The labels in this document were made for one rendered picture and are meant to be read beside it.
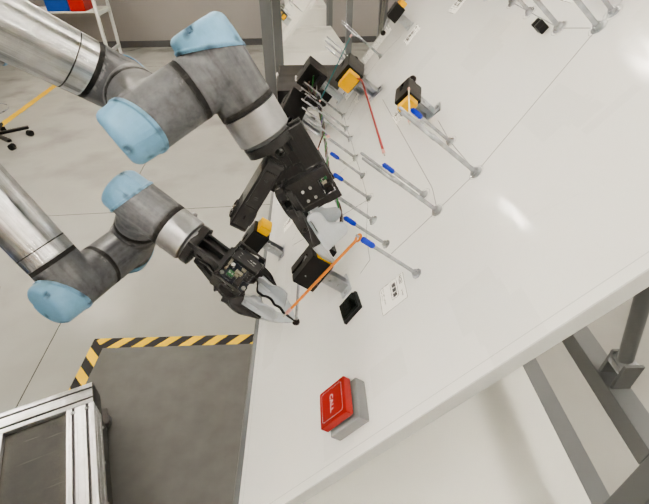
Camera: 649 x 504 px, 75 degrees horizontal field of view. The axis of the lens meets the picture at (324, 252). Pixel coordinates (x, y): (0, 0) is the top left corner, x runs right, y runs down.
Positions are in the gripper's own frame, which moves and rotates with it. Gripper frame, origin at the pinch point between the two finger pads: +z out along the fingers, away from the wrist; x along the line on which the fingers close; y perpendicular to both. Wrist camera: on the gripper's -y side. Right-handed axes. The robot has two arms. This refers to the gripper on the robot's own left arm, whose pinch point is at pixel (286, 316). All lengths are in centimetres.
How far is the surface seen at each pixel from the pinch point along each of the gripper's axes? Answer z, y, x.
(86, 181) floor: -163, -270, 65
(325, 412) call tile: 9.0, 18.1, -11.7
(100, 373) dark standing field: -39, -146, -31
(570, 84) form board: 7, 41, 31
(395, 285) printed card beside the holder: 8.0, 19.7, 7.5
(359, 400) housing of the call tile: 11.0, 20.8, -8.6
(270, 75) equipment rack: -46, -43, 74
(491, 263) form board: 11.5, 34.8, 9.0
